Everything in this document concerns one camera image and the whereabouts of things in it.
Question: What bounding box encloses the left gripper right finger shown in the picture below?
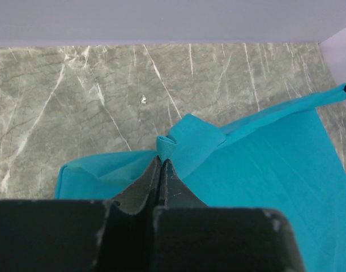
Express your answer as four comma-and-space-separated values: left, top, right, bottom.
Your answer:
152, 161, 305, 271

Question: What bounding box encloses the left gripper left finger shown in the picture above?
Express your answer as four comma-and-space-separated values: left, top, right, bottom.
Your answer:
0, 158, 161, 271

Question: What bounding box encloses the teal t shirt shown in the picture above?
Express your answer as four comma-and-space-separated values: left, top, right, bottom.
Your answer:
54, 84, 346, 271

